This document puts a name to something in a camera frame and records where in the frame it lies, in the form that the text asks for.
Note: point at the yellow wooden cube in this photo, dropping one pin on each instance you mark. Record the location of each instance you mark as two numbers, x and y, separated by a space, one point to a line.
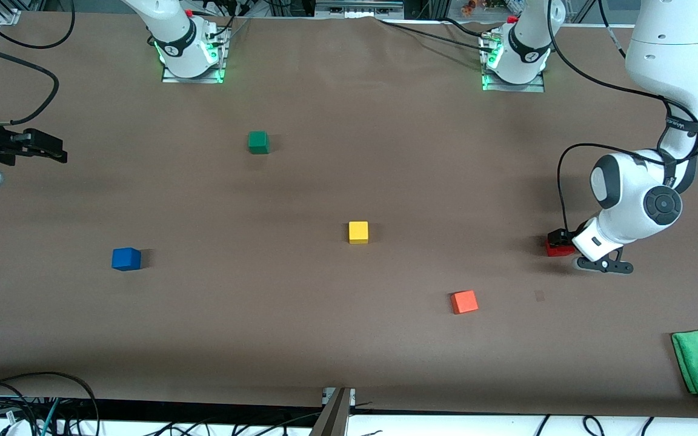
358 232

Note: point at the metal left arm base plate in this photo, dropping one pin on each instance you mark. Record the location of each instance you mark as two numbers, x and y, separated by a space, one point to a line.
512 88

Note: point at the brown paper table cover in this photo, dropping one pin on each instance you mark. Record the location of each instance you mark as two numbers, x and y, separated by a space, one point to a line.
264 303

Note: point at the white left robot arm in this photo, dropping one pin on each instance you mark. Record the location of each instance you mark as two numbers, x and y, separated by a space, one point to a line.
670 54

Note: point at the blue wooden cube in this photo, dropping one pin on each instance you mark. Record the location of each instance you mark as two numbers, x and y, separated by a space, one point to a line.
126 259

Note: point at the red wooden cube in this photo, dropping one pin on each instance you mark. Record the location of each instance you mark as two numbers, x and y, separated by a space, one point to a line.
558 250

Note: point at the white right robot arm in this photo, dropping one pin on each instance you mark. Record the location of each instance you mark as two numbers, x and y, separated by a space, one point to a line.
173 30

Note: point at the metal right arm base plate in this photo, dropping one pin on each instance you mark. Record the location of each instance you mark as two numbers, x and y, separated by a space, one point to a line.
191 80

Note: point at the green wooden cube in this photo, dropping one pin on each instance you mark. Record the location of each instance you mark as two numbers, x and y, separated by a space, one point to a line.
258 142

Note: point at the orange wooden cube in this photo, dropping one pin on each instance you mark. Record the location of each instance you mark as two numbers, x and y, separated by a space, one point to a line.
465 301

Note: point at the aluminium corner bracket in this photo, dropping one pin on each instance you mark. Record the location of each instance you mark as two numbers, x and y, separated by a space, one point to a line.
6 15

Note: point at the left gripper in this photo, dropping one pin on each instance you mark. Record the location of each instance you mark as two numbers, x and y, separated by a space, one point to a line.
569 235

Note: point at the aluminium profile bracket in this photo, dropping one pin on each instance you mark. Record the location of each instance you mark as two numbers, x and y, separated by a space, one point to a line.
334 418

